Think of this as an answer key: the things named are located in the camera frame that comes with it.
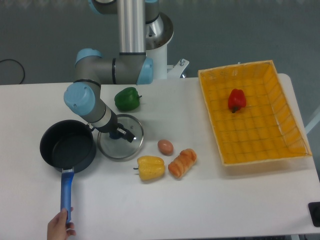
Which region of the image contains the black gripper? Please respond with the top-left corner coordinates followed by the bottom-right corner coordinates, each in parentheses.
top-left (86, 112), bottom-right (135, 143)

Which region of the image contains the glass lid blue knob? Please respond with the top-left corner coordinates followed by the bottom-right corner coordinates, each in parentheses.
top-left (97, 114), bottom-right (144, 162)

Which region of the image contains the dark saucepan blue handle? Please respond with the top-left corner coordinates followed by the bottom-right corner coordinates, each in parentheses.
top-left (39, 120), bottom-right (96, 224)

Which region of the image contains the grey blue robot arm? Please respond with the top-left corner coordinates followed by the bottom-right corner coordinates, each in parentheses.
top-left (63, 0), bottom-right (160, 143)

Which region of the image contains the person's hand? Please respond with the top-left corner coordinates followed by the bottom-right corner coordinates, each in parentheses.
top-left (47, 208), bottom-right (77, 240)

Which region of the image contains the green bell pepper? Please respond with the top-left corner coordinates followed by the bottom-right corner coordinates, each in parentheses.
top-left (114, 86), bottom-right (142, 112)

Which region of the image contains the yellow bell pepper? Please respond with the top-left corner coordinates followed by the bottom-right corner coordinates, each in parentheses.
top-left (133, 155), bottom-right (166, 181)

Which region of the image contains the brown egg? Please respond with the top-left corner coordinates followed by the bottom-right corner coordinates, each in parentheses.
top-left (157, 139), bottom-right (174, 155)

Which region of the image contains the orange croissant bread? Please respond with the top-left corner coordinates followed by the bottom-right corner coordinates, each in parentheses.
top-left (168, 148), bottom-right (197, 179)

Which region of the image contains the red bell pepper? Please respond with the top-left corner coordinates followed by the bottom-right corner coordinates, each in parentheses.
top-left (228, 88), bottom-right (247, 113)

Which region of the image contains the yellow wicker basket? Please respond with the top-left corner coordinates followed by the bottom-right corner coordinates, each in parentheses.
top-left (198, 60), bottom-right (312, 166)

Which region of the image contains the black device at edge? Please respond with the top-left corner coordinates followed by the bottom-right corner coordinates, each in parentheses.
top-left (308, 201), bottom-right (320, 228)

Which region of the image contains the black floor cable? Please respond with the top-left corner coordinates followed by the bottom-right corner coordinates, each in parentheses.
top-left (0, 58), bottom-right (26, 85)

